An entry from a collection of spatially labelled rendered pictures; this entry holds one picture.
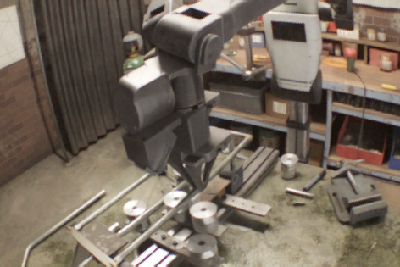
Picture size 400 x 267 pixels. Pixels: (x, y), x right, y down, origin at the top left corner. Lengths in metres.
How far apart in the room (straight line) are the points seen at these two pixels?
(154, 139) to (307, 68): 0.86
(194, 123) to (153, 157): 0.07
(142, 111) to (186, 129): 0.08
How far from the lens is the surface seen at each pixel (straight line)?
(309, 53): 1.15
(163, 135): 0.39
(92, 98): 3.13
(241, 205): 0.65
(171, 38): 0.38
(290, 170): 0.78
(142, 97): 0.36
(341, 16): 1.15
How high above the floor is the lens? 1.35
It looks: 27 degrees down
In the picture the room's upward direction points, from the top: 8 degrees counter-clockwise
